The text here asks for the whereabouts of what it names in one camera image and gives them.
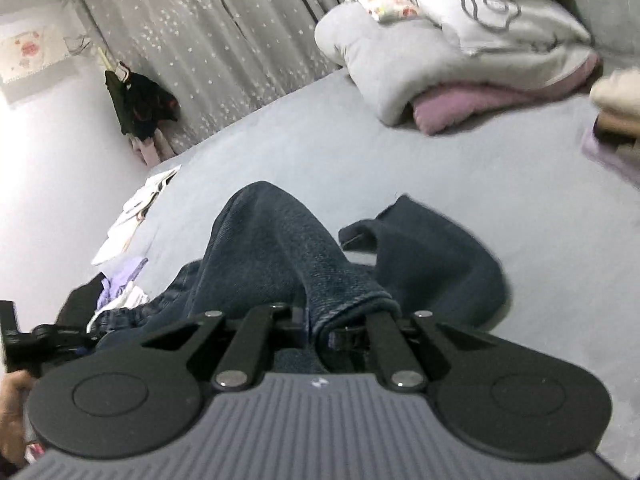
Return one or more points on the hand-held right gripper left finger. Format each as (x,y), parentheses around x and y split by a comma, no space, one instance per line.
(260,325)

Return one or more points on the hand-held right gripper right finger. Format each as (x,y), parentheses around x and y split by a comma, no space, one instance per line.
(385,340)

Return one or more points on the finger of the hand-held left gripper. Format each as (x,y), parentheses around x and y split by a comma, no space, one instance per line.
(65,341)

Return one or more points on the dark blue jeans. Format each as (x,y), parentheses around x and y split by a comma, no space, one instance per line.
(270,250)

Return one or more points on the dark hanging clothes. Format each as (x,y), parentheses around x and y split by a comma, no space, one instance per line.
(137,102)

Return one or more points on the person's left hand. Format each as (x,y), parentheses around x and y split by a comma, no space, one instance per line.
(12,415)

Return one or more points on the black cloth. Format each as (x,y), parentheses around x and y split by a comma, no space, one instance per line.
(75,305)

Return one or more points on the white cloth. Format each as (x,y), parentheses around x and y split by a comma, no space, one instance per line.
(122,300)

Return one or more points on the purple cloth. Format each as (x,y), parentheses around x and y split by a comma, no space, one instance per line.
(122,275)

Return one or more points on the open book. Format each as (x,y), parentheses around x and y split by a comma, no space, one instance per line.
(135,210)

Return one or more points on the grey bed sheet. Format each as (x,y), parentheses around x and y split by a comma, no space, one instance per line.
(350,160)

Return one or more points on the pink hanging garment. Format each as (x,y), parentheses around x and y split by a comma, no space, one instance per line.
(150,150)

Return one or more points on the pink blanket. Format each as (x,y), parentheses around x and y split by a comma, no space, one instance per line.
(450,105)

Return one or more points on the grey dotted curtain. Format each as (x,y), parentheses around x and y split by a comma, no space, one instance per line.
(210,35)

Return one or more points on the floral patterned cloth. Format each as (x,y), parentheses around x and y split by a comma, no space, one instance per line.
(390,5)

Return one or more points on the cream folded garment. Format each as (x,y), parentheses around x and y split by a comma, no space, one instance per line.
(617,92)

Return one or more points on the white flower print pillow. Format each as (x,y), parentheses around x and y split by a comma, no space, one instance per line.
(450,0)

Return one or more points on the wall calendar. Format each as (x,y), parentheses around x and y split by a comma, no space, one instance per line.
(30,55)

